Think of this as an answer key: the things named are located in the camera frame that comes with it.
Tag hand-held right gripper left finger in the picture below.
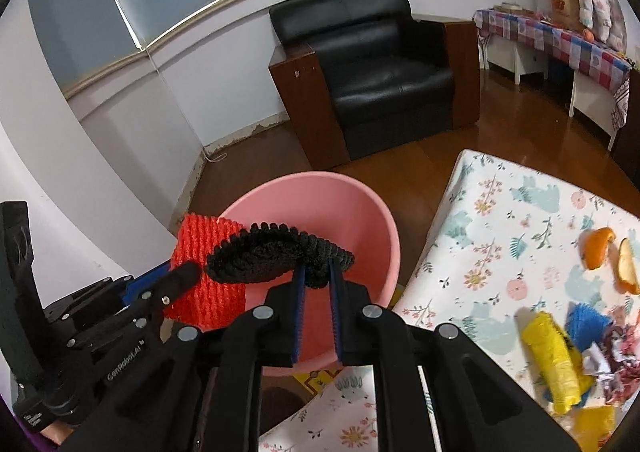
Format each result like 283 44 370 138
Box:
92 263 307 452

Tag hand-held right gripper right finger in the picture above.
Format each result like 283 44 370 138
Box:
327 257 583 452

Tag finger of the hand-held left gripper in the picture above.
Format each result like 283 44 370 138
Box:
66 261 202 359
44 263 174 329

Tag red foam net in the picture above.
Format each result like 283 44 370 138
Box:
162 213 248 332

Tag black foam net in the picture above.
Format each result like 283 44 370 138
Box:
205 221 354 289

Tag pink plastic basin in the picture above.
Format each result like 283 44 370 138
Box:
212 172 401 379

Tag yellow foam net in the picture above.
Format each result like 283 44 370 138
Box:
520 311 583 415

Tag colourful floor mat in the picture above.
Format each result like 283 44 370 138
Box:
292 367 346 398

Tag floral printed mat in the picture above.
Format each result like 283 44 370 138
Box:
257 149 640 452

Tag black leather armchair wooden sides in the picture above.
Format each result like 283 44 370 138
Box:
268 0 482 172

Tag blue foam net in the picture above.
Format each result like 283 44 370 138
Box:
566 302 612 350

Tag crumpled white paper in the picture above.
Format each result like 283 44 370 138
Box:
582 344 616 375

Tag orange peel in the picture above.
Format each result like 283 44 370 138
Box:
614 237 640 295
580 227 617 271

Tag yellow packet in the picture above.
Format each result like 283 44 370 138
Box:
570 404 617 452

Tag crumpled printed wrapper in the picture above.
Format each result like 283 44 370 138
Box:
600 312 640 405

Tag white table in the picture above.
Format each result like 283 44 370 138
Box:
482 34 549 86
569 68 621 152

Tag checkered tablecloth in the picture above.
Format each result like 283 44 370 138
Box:
472 7 632 133

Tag brown paper bag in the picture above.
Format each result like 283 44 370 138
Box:
544 0 583 28

